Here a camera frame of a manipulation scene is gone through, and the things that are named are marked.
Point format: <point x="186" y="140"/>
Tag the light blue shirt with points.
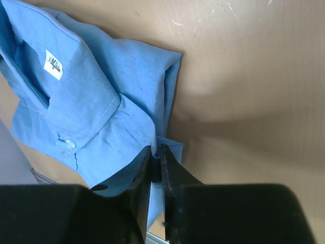
<point x="85" y="99"/>

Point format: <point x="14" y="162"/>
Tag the aluminium left side rail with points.
<point x="41" y="179"/>

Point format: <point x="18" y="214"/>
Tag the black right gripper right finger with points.
<point x="238" y="213"/>

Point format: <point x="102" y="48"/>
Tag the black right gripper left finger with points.
<point x="114" y="211"/>

